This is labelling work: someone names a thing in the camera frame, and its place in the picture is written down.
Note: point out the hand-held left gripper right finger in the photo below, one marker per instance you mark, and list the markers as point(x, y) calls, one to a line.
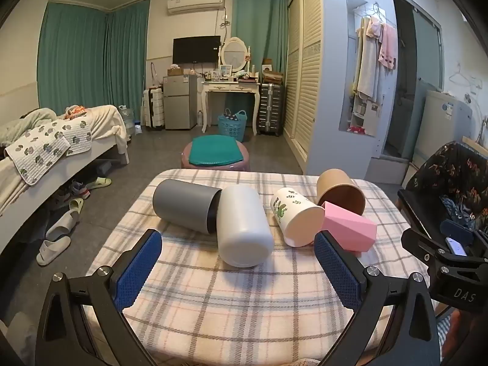
point(339, 270)

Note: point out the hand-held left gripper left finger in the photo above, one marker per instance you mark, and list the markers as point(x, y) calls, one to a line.
point(139, 270)

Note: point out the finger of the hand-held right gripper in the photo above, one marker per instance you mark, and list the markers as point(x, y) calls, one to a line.
point(417, 244)

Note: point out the pink faceted cup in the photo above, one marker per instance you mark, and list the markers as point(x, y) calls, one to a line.
point(347, 225)

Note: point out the white cup with green print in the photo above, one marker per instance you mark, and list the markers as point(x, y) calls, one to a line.
point(301, 225)

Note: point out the grey cup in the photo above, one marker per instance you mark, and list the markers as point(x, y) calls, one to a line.
point(183, 204)

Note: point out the brown paper cup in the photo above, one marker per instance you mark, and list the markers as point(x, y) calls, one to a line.
point(335, 185)

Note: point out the plain white cup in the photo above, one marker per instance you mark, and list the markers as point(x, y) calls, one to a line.
point(244, 228)

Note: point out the black chair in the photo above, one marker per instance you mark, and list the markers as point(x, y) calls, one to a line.
point(413, 202)

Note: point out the blue checked clothing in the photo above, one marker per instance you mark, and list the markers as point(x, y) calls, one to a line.
point(444, 335)

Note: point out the black floral cloth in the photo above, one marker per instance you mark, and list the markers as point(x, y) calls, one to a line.
point(453, 173)

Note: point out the white slipper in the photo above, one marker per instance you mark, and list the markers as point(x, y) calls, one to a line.
point(53, 251)
point(63, 225)

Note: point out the green slipper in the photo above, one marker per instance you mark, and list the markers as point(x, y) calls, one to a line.
point(100, 183)
point(76, 206)

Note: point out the plaid tablecloth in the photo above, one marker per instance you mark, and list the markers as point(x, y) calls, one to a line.
point(228, 305)

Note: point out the pink round stool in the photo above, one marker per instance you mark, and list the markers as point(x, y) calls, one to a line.
point(190, 162)

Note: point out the washing machine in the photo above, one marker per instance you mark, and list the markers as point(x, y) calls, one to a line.
point(442, 125)

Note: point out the bed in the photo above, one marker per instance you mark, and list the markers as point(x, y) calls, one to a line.
point(49, 175)

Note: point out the green seat cushion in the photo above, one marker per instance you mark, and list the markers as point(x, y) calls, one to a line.
point(215, 150)

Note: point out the large water jug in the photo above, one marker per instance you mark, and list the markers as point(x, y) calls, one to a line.
point(127, 120)

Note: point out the leaf patterned quilt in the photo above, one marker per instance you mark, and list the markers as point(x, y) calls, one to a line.
point(38, 148)

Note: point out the white suitcase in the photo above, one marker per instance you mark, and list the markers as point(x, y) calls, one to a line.
point(154, 108)

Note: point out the small plastic bottle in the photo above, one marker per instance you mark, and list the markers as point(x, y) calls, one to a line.
point(199, 118)

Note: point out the teal laundry basket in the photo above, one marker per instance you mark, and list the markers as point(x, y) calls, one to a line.
point(232, 127)

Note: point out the orange clothing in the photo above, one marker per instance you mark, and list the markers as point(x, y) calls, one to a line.
point(75, 111)

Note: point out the silver mini fridge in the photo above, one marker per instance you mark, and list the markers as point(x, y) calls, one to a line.
point(179, 103)

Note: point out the dark ribbed suitcase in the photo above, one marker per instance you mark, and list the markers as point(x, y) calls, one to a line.
point(270, 110)

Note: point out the grey hanging towel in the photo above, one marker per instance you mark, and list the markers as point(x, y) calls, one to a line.
point(366, 64)

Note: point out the pale green comforter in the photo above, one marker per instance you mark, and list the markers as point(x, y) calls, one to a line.
point(26, 122)

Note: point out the louvered wardrobe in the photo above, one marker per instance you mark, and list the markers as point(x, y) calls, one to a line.
point(305, 76)

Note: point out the pink hanging towel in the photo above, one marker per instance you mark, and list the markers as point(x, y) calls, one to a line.
point(388, 47)

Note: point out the cardboard box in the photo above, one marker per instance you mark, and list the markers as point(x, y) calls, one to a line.
point(176, 72)

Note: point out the white dressing table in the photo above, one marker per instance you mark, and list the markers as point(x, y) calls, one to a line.
point(230, 87)

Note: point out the stack of boxes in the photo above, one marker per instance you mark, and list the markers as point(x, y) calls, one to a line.
point(271, 72)

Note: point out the green curtain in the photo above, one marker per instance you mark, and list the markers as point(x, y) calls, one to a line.
point(72, 53)
point(127, 57)
point(263, 23)

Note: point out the black television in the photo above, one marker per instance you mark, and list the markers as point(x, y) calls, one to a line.
point(196, 49)

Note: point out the oval vanity mirror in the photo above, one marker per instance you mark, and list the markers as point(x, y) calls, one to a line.
point(233, 55)

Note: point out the white air conditioner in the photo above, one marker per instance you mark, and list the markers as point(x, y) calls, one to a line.
point(195, 3)

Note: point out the small picture frame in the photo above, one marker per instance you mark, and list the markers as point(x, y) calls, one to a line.
point(225, 70)

